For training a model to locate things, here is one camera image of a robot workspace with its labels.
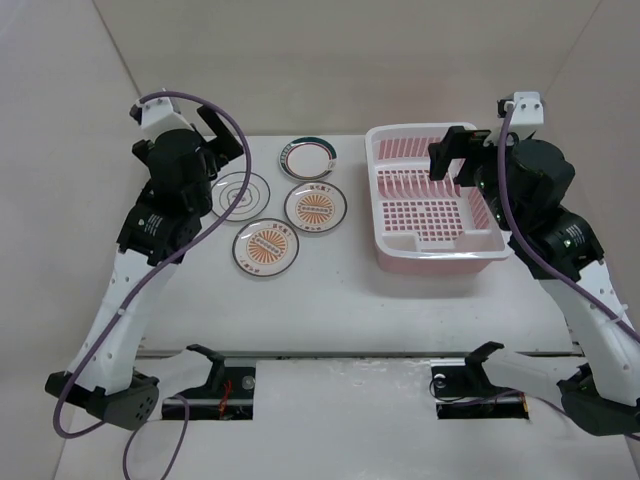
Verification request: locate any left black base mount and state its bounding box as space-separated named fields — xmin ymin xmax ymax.
xmin=154 ymin=344 xmax=256 ymax=421

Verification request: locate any plate with cloud outline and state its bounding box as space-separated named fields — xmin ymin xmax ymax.
xmin=211 ymin=172 xmax=271 ymax=222

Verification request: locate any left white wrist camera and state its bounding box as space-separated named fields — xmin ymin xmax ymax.
xmin=129 ymin=96 xmax=191 ymax=141

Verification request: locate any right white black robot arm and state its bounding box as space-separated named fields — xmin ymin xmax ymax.
xmin=428 ymin=126 xmax=639 ymax=438

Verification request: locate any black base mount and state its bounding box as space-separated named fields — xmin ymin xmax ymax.
xmin=429 ymin=362 xmax=529 ymax=420
xmin=154 ymin=344 xmax=256 ymax=421

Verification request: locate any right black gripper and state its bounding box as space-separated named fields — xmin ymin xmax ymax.
xmin=429 ymin=125 xmax=527 ymax=232

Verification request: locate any plate with green red rim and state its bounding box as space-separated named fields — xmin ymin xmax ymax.
xmin=278 ymin=136 xmax=338 ymax=182

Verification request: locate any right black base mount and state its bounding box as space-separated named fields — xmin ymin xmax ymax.
xmin=429 ymin=362 xmax=529 ymax=420

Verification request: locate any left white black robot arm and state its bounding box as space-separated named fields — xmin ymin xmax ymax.
xmin=45 ymin=105 xmax=251 ymax=439

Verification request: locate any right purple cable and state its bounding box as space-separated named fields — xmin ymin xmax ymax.
xmin=497 ymin=102 xmax=640 ymax=442

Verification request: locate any orange sunburst plate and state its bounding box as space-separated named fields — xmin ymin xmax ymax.
xmin=284 ymin=181 xmax=348 ymax=234
xmin=232 ymin=218 xmax=300 ymax=278

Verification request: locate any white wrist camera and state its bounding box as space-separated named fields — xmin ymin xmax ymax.
xmin=129 ymin=96 xmax=191 ymax=141
xmin=497 ymin=91 xmax=544 ymax=137

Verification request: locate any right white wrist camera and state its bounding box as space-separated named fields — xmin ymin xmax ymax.
xmin=497 ymin=91 xmax=544 ymax=137

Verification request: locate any pink white dish rack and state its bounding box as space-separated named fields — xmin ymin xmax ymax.
xmin=364 ymin=123 xmax=512 ymax=276

